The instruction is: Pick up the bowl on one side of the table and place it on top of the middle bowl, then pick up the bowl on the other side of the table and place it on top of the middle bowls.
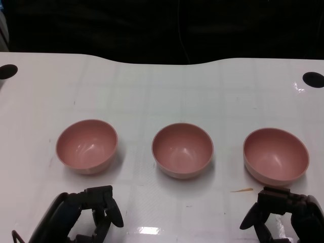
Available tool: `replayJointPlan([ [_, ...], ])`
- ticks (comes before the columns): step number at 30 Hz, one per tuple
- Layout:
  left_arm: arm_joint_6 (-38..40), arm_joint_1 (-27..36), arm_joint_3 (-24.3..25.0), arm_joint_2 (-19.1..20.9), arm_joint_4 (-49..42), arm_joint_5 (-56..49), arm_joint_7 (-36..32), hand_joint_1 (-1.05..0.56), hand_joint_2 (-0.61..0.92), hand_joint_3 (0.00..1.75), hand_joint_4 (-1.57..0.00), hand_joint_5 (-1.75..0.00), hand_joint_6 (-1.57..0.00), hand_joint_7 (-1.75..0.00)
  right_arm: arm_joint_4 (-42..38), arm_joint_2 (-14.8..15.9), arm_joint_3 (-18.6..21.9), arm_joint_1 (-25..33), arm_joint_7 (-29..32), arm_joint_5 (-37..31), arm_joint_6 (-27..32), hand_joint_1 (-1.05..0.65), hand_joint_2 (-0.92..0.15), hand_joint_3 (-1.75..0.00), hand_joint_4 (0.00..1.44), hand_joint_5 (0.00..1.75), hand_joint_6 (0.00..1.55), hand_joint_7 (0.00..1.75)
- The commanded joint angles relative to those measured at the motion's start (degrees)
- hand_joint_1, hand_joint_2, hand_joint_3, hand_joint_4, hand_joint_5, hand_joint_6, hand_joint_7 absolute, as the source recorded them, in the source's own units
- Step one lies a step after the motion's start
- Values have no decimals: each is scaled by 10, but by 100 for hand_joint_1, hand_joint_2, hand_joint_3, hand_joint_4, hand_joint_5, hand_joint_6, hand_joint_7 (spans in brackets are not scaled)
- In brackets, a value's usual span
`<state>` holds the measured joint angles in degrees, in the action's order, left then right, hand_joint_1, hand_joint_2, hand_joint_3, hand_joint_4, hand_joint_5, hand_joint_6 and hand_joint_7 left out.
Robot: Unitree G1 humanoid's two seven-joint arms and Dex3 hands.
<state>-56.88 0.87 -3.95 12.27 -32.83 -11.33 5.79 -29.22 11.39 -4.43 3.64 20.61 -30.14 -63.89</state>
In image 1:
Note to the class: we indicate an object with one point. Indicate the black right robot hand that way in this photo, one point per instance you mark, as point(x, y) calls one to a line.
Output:
point(303, 210)

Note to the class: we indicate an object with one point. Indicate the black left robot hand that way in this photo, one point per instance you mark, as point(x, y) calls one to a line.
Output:
point(63, 212)

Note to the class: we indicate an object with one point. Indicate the pink plastic bowl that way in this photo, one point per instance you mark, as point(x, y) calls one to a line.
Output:
point(87, 146)
point(276, 157)
point(182, 152)

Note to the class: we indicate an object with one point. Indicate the orange sliver on table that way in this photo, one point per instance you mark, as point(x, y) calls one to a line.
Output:
point(244, 190)

